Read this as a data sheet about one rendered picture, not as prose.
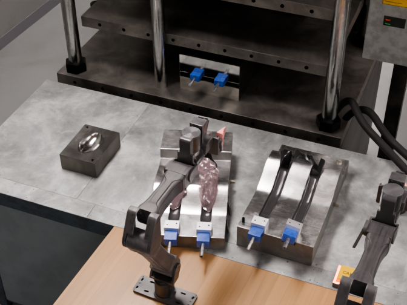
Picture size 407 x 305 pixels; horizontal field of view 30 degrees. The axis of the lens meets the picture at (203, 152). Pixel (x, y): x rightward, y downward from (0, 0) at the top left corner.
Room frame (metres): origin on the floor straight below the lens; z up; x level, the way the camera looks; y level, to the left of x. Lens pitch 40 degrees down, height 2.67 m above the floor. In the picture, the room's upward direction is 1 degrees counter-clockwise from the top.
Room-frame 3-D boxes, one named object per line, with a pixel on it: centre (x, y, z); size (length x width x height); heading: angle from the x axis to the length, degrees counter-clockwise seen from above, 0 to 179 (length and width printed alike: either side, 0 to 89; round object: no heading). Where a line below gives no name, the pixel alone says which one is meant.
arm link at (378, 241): (1.32, -0.42, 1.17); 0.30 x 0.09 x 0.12; 155
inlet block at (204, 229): (1.74, 0.00, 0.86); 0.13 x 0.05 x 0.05; 175
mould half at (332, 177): (1.95, -0.32, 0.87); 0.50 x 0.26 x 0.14; 158
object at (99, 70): (2.99, -0.11, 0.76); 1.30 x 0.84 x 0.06; 68
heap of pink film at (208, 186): (2.01, 0.03, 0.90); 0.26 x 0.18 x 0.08; 175
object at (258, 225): (1.73, -0.16, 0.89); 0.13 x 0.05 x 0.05; 157
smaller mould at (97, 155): (2.24, 0.43, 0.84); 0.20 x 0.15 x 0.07; 158
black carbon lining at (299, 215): (1.94, -0.31, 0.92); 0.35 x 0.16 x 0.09; 158
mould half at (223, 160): (2.01, 0.04, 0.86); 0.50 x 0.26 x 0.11; 175
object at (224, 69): (2.90, -0.12, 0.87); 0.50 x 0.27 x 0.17; 158
